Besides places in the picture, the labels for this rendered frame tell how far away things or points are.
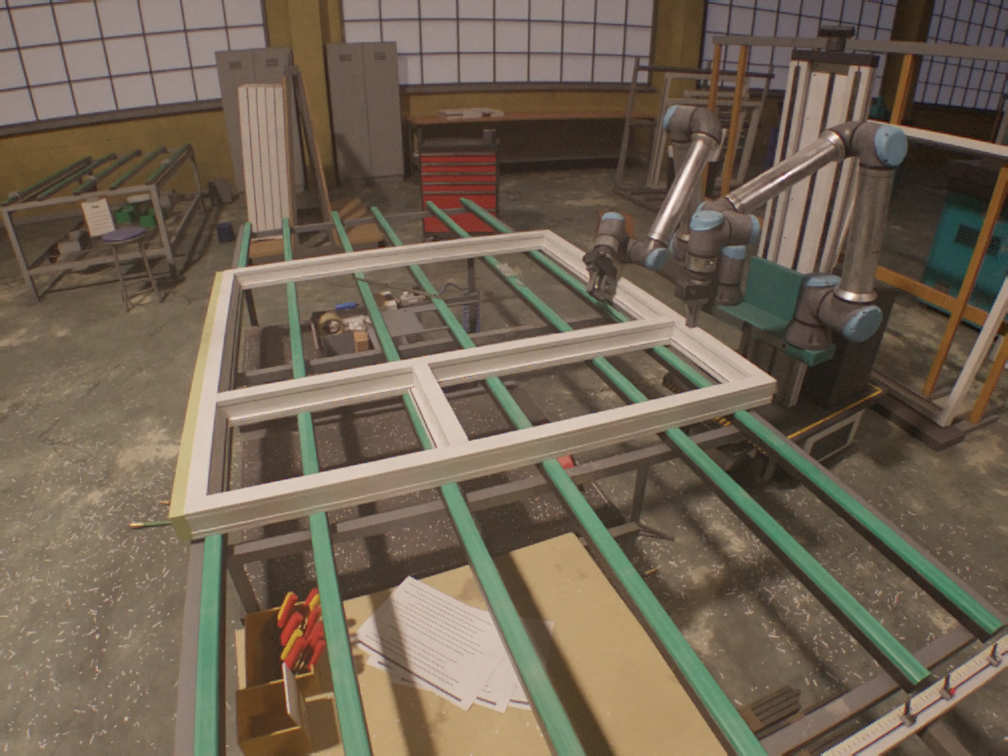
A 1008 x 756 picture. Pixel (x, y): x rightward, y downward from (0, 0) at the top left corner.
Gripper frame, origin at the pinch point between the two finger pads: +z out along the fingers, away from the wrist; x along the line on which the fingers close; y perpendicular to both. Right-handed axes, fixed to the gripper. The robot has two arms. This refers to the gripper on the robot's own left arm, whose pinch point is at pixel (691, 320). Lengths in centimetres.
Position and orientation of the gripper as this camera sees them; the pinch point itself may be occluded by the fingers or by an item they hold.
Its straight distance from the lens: 187.1
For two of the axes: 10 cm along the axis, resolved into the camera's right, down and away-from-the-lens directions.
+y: 3.5, 4.7, -8.1
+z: 0.0, 8.6, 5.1
